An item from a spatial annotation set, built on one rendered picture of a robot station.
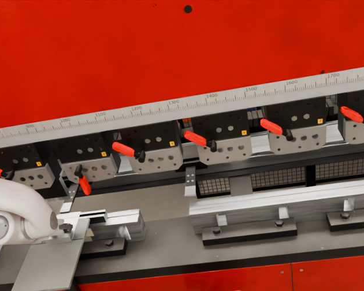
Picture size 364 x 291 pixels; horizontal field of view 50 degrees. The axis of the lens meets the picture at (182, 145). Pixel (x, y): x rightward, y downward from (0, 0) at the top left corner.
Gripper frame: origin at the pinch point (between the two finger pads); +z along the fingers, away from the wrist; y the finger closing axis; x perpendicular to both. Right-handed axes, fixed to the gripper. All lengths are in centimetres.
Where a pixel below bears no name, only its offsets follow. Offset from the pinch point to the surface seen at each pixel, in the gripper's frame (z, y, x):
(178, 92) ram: -28, -48, -29
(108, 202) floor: 157, 40, -26
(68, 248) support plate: -2.3, -4.2, 6.4
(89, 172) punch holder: -12.2, -16.4, -14.5
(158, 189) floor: 162, 3, -32
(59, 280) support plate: -9.8, -4.8, 15.1
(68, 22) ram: -45, -27, -43
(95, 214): 7.8, -9.4, -4.0
